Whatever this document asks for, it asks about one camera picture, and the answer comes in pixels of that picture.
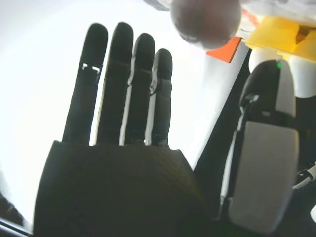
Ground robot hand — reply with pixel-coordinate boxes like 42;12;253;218
33;22;301;237

